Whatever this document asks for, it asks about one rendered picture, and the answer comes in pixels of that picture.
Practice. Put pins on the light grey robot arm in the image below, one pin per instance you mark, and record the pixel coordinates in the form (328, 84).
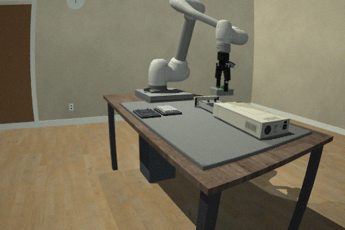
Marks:
(177, 70)

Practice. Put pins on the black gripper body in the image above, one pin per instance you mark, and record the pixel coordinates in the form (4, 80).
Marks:
(223, 58)

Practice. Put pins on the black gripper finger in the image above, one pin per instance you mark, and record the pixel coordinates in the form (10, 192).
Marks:
(218, 74)
(226, 76)

